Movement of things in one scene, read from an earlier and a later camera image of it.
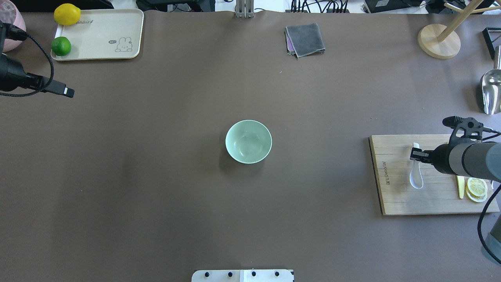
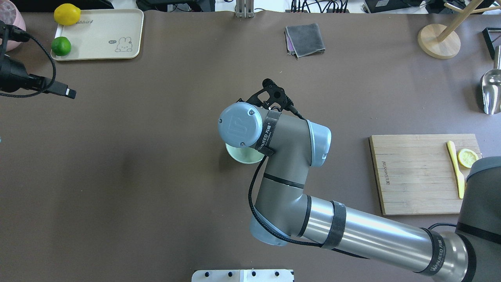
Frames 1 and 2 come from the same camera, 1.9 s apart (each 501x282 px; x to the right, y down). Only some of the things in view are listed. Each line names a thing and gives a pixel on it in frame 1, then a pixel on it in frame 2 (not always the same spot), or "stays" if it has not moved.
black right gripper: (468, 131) to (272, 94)
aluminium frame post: (246, 11) stays
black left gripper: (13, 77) stays
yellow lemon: (67, 14) stays
